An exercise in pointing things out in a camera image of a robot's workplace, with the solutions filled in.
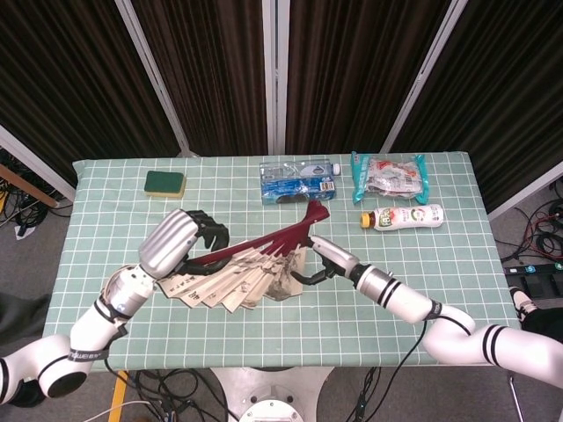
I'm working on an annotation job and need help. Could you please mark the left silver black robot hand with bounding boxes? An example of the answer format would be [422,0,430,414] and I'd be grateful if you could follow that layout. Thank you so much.
[138,208,230,280]

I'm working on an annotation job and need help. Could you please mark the green and yellow sponge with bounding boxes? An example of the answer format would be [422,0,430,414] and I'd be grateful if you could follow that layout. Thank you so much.
[143,170,187,199]

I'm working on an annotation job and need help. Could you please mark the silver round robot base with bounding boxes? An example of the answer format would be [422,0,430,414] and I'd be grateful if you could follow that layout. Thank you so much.
[208,367,335,422]

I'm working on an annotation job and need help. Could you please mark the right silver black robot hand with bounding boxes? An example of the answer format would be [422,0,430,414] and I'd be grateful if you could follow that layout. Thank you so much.
[289,236,367,287]

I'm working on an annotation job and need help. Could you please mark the teal snack bag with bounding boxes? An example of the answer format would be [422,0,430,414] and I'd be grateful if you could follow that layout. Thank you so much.
[350,151,428,206]

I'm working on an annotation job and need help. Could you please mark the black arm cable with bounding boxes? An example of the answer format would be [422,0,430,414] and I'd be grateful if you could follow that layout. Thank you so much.
[345,302,441,422]

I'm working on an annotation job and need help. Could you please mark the brown wooden bar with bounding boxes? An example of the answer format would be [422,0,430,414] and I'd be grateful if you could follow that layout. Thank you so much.
[0,163,61,208]

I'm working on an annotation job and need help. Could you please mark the white and black shoe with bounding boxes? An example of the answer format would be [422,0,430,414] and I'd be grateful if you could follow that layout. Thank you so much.
[508,285,540,329]

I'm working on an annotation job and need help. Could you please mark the dark pleated partition panel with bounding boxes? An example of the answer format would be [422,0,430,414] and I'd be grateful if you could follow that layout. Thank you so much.
[131,0,269,157]
[391,0,563,212]
[0,0,181,188]
[285,0,454,155]

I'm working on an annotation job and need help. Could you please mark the paper folding fan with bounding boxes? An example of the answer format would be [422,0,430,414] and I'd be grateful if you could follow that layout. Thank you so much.
[156,200,331,314]

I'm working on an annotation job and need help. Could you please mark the tangled floor cables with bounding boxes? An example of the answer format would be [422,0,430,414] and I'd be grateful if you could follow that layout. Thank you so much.
[105,367,238,422]
[0,149,71,229]
[501,179,563,265]

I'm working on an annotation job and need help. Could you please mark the green checked tablecloth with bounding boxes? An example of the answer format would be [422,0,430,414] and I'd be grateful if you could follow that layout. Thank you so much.
[42,150,523,373]

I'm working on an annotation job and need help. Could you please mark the white partition frame post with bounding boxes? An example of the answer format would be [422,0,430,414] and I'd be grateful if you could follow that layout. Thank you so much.
[0,125,77,203]
[114,0,200,158]
[380,0,468,154]
[261,0,290,155]
[486,160,563,222]

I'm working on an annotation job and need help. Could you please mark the white drink bottle, yellow cap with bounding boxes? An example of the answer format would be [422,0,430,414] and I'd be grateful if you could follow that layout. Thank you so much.
[360,203,444,232]

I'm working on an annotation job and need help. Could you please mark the clear water bottle, white cap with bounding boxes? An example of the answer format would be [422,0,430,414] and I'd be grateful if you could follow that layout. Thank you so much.
[259,160,342,182]

